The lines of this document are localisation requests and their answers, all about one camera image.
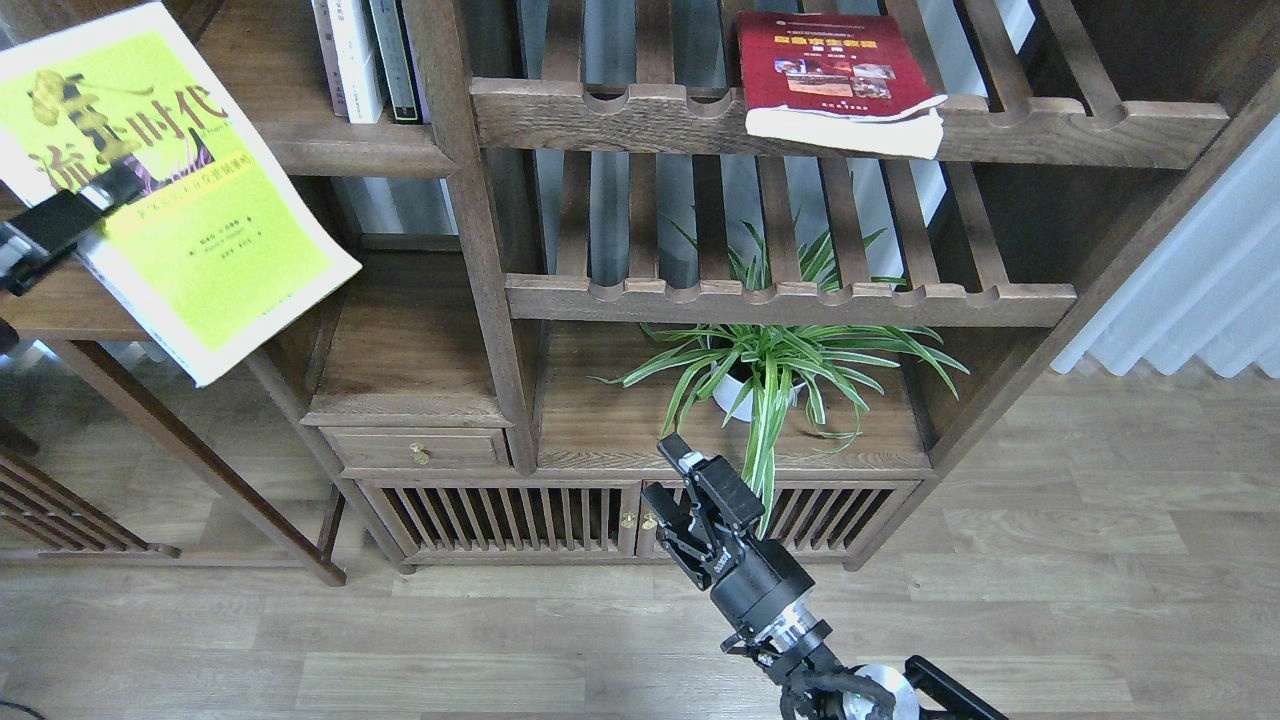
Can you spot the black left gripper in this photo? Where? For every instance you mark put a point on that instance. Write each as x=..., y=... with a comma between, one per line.
x=40, y=237

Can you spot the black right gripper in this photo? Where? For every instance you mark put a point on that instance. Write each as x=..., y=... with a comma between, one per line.
x=756, y=583

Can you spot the yellow green book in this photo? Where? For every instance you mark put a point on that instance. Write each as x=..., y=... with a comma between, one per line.
x=219, y=253

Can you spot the maroon book white characters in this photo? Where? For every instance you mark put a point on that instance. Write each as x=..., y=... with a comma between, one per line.
x=329, y=53

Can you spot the red book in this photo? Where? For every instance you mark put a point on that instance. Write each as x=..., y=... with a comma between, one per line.
x=846, y=82

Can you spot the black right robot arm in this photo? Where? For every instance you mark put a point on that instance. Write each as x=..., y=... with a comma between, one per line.
x=816, y=685

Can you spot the white plant pot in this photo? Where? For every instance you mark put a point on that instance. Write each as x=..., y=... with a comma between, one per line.
x=735, y=391

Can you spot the green spider plant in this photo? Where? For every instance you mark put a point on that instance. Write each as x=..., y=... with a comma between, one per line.
x=831, y=359

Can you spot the brass drawer knob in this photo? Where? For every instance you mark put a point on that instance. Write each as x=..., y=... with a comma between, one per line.
x=420, y=454

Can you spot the white upright book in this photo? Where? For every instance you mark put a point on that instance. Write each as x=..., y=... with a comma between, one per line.
x=357, y=59

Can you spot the dark wooden bookshelf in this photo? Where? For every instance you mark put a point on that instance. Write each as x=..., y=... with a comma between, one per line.
x=586, y=208

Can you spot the dark green upright book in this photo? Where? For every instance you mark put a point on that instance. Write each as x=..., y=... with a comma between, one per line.
x=397, y=62

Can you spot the dark wooden side table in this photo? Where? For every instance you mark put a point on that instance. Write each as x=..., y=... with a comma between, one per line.
x=74, y=317

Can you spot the white curtain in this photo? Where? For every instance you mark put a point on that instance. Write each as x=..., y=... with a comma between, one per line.
x=1210, y=291

